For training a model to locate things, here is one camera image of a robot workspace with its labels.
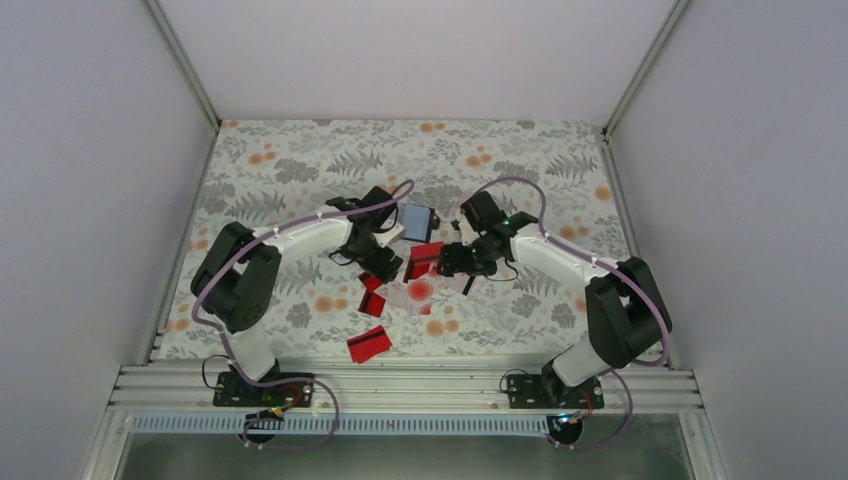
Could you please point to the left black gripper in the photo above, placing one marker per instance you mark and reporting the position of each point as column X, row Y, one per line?
column 374, row 268

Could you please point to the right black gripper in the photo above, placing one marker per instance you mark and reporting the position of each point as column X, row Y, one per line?
column 454, row 262

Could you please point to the red card black stripe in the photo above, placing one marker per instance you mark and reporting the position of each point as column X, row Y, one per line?
column 368, row 345

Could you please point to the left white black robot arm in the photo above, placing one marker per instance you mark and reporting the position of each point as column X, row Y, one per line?
column 235, row 282

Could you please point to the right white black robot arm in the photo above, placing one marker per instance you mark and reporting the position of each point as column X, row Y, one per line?
column 625, row 314

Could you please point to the white card black stripe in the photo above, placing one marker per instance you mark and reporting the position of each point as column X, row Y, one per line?
column 468, row 285

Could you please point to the red card lower left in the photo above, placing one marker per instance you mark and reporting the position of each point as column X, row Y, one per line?
column 371, row 304

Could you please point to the floral patterned table mat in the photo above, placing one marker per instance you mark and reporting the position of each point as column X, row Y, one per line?
column 267, row 172

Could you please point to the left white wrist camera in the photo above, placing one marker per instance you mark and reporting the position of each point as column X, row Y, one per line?
column 391, row 235

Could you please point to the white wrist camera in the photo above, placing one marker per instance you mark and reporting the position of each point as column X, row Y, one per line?
column 391, row 235
column 467, row 233

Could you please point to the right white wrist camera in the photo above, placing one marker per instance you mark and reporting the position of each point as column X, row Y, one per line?
column 467, row 233

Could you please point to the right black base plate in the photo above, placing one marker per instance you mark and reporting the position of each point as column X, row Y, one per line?
column 536, row 391

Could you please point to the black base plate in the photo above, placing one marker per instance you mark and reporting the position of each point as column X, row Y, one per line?
column 232, row 391
column 536, row 391

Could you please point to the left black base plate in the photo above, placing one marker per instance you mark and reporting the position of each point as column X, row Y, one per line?
column 232, row 391

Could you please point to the aluminium rail frame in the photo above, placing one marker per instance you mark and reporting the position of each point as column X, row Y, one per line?
column 399, row 418

